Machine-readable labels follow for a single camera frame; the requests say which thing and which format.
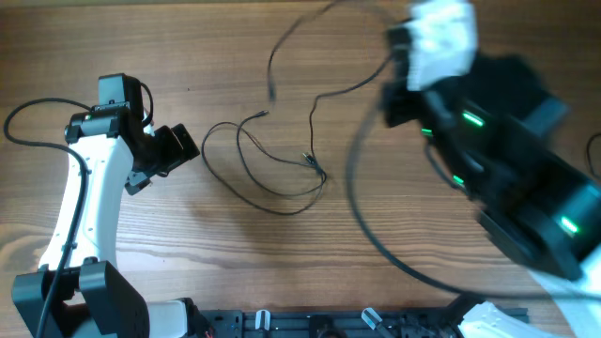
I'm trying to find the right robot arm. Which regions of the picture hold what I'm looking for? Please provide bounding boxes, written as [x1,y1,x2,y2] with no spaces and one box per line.
[383,52,600,337]

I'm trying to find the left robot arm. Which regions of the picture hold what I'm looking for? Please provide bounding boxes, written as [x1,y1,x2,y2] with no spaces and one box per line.
[11,73,215,337]

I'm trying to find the left camera black cable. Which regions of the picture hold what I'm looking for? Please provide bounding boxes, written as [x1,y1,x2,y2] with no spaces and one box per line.
[2,97,93,338]

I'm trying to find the camera black cable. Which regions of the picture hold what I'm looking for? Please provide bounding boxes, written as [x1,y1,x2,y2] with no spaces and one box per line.
[2,97,93,338]
[345,98,601,301]

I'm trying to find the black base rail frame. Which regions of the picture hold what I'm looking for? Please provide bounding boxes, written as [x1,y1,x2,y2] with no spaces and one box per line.
[201,307,462,338]

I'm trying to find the right camera black cable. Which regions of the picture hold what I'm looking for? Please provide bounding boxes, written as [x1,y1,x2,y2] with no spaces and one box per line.
[345,98,601,301]

